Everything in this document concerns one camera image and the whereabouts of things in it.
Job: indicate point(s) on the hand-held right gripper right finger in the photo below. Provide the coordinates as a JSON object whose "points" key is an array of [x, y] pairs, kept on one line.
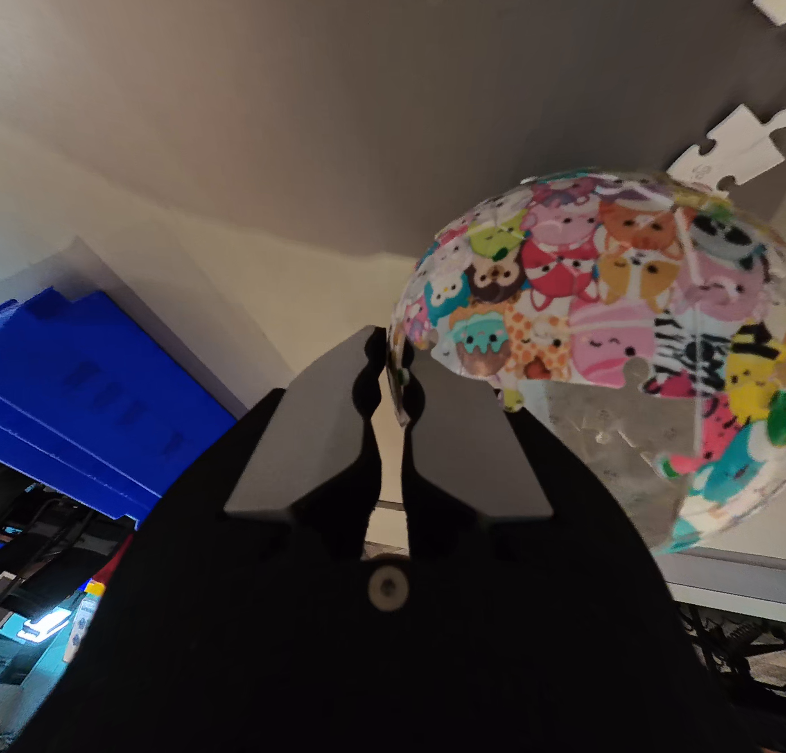
{"points": [[479, 446]]}

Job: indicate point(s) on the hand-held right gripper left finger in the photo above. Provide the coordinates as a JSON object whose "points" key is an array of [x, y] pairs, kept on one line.
{"points": [[295, 446]]}

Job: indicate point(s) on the colourful puzzle ball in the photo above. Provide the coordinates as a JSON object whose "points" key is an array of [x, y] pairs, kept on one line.
{"points": [[583, 274]]}

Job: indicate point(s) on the white joined puzzle pieces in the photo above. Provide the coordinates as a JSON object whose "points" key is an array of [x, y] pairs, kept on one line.
{"points": [[737, 145]]}

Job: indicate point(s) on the blue plastic bin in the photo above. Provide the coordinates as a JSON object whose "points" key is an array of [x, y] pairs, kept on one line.
{"points": [[92, 409]]}

